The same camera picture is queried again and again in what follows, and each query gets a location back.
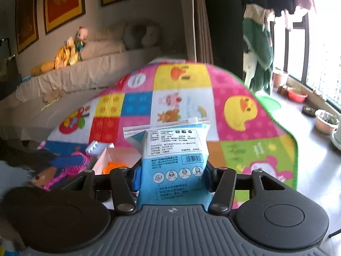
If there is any yellow duck plush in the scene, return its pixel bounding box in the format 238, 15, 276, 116
54, 37, 81, 70

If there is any pink hanging garment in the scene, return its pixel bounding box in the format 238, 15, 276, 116
292, 0, 318, 14

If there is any white battery charger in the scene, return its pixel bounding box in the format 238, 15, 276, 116
85, 141, 114, 157

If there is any pink cardboard box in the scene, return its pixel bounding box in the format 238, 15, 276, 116
92, 147, 142, 177

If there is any orange plastic lid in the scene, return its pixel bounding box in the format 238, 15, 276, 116
103, 162, 129, 175

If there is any beige flower pot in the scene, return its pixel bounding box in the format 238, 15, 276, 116
315, 109, 339, 135

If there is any narrow framed red picture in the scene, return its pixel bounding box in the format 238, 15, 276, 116
14, 0, 40, 54

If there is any white flower pot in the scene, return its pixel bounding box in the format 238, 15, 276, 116
331, 123, 341, 151

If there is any grey neck pillow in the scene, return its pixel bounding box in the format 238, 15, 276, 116
123, 23, 146, 50

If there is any small beige plush toy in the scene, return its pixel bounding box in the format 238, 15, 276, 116
42, 89, 65, 105

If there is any green floor mat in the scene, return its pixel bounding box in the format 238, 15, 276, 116
256, 94, 283, 112

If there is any green hanging garment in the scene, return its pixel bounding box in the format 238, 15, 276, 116
243, 18, 274, 95

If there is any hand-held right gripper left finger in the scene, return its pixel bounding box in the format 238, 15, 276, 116
73, 161, 142, 213

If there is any dark window frame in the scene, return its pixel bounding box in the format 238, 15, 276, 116
270, 5, 341, 119

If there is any terracotta flower pot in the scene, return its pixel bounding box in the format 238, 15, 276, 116
273, 70, 290, 88

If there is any red flower pot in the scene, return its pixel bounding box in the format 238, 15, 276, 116
287, 87, 308, 103

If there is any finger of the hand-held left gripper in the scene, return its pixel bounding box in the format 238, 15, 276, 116
25, 149, 86, 170

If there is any blue face mask packet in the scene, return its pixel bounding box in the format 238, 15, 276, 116
123, 117, 215, 212

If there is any beige hanging garment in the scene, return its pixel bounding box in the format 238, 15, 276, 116
243, 4, 270, 20

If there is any white bear plush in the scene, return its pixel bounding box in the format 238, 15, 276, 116
141, 23, 161, 49

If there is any cartoon boy doll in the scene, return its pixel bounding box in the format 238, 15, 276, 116
75, 26, 87, 53

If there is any yellow pillow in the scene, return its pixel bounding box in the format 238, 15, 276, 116
30, 61, 55, 76

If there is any brown curtain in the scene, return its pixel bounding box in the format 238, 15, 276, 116
192, 0, 214, 63

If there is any beige folded blanket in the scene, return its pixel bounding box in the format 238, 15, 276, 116
79, 22, 126, 61

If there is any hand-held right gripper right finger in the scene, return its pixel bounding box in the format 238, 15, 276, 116
204, 161, 287, 214

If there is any colourful cartoon play mat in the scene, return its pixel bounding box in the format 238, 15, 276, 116
35, 60, 299, 211

